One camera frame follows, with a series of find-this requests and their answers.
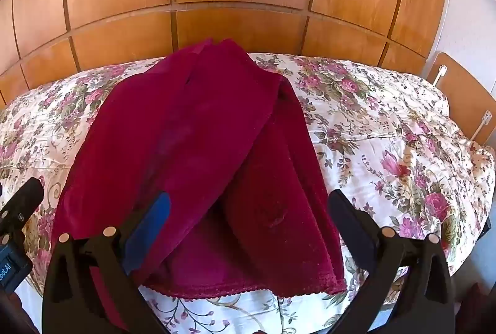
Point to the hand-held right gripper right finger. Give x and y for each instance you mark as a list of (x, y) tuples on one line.
[(348, 221)]

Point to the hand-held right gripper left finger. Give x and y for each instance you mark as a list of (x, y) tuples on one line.
[(149, 225)]

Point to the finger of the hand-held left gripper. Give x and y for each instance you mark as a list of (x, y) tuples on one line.
[(21, 206)]

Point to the dark red fleece garment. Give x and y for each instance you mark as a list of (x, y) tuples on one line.
[(217, 125)]

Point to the floral bedspread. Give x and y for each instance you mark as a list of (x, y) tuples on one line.
[(387, 132)]

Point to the wooden headboard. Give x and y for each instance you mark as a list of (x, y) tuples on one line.
[(465, 94)]

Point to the black frame piece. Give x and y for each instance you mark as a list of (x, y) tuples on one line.
[(484, 230)]

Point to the white metal bracket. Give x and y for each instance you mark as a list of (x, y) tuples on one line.
[(480, 124), (440, 73)]

